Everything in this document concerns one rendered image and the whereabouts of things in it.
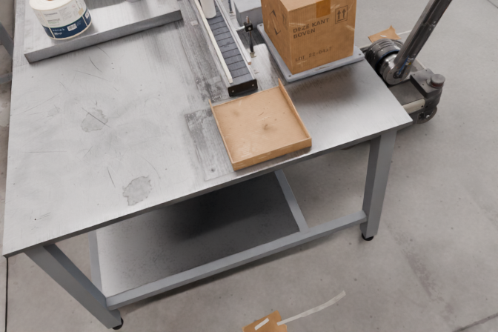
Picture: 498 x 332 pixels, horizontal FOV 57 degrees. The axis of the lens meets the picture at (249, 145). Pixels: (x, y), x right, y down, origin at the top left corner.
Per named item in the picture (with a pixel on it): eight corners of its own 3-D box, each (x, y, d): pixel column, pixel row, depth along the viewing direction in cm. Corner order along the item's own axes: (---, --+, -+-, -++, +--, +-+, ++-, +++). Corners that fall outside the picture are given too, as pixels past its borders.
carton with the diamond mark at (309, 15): (263, 30, 183) (256, -33, 162) (319, 12, 186) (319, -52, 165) (292, 75, 164) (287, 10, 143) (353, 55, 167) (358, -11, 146)
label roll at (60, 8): (100, 13, 200) (87, -17, 189) (75, 41, 188) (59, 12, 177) (63, 9, 206) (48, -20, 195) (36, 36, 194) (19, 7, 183)
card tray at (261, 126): (210, 107, 161) (208, 99, 158) (279, 86, 164) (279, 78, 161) (233, 171, 142) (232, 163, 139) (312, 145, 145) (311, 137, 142)
